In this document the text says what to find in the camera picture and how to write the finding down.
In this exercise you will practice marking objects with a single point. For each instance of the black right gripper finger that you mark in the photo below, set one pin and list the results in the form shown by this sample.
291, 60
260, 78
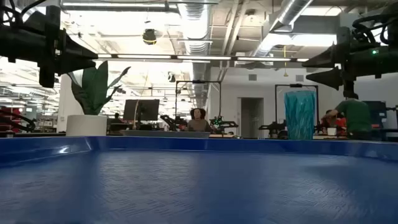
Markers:
329, 77
326, 59

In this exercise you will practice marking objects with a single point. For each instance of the white round plant pot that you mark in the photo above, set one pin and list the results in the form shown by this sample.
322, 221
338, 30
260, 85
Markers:
86, 125

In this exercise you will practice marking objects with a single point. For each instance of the black metal frame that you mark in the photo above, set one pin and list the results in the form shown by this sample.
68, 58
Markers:
296, 85
198, 81

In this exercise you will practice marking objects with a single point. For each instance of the red and black equipment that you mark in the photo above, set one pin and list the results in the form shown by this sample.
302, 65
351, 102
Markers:
15, 119

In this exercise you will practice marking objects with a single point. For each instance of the long ceiling light bar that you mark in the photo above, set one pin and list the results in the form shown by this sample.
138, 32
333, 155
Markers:
202, 57

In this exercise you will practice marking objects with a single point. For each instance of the teal translucent faceted cup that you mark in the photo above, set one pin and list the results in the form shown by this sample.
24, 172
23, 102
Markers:
300, 115

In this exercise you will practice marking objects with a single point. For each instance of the silver ventilation duct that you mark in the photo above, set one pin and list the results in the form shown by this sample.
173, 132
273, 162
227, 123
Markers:
197, 28
287, 18

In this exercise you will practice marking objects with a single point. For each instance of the blue plastic tray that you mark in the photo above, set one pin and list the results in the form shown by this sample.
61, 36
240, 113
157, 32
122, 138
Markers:
199, 186

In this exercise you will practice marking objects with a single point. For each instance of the black hanging ceiling device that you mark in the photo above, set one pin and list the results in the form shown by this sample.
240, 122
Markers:
149, 36

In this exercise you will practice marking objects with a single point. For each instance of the person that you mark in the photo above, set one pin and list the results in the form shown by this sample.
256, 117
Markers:
356, 115
337, 123
198, 123

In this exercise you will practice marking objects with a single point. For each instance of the green leafy plant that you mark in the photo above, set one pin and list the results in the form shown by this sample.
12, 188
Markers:
93, 90

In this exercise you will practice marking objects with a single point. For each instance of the small white cup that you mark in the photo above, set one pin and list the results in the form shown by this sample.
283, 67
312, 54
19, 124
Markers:
331, 131

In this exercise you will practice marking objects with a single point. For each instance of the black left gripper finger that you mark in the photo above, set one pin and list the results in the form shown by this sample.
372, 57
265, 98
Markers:
77, 49
74, 65

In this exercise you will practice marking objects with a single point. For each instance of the black computer monitor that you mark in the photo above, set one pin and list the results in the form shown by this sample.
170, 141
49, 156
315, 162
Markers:
146, 109

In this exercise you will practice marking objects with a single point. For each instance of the dark blue monitor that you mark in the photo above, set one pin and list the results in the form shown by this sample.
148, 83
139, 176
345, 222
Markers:
377, 113

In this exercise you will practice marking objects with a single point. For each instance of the black background robot arm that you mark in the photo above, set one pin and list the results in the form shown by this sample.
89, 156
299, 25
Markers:
171, 121
222, 123
273, 127

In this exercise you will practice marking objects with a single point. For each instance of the grey doorway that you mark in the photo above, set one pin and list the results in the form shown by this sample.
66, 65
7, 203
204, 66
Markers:
252, 118

